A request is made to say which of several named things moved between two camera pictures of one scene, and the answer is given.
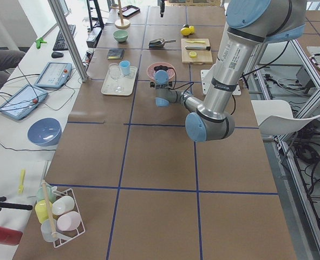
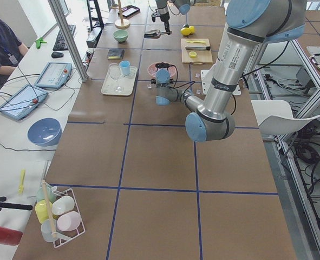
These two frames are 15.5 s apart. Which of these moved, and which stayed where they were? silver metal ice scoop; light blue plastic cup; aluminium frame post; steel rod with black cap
Moved: silver metal ice scoop
Stayed: steel rod with black cap; light blue plastic cup; aluminium frame post
